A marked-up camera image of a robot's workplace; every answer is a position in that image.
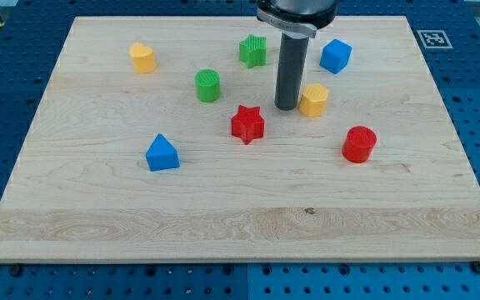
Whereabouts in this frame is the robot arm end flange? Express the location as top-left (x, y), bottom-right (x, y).
top-left (256, 0), bottom-right (339, 38)

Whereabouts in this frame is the red star block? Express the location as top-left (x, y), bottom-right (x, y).
top-left (231, 105), bottom-right (265, 145)

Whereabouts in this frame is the green star block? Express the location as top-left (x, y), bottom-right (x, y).
top-left (239, 34), bottom-right (267, 68)

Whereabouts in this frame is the green cylinder block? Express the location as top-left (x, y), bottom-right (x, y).
top-left (195, 69), bottom-right (221, 103)

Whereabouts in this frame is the blue triangle block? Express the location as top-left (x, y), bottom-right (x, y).
top-left (145, 133), bottom-right (180, 172)

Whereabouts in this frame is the light wooden board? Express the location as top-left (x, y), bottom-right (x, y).
top-left (0, 16), bottom-right (480, 264)

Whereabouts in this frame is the yellow hexagon block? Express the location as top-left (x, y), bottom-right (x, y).
top-left (299, 83), bottom-right (330, 118)

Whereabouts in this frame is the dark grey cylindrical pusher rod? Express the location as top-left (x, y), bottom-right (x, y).
top-left (274, 33), bottom-right (309, 111)

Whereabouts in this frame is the red cylinder block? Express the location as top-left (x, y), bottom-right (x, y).
top-left (342, 125), bottom-right (377, 163)

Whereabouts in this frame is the yellow heart block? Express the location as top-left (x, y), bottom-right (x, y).
top-left (129, 42), bottom-right (158, 73)

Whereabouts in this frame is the blue cube block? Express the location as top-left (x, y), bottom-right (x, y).
top-left (319, 39), bottom-right (353, 74)

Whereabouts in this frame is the white fiducial marker tag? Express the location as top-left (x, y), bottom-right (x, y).
top-left (417, 29), bottom-right (453, 49)

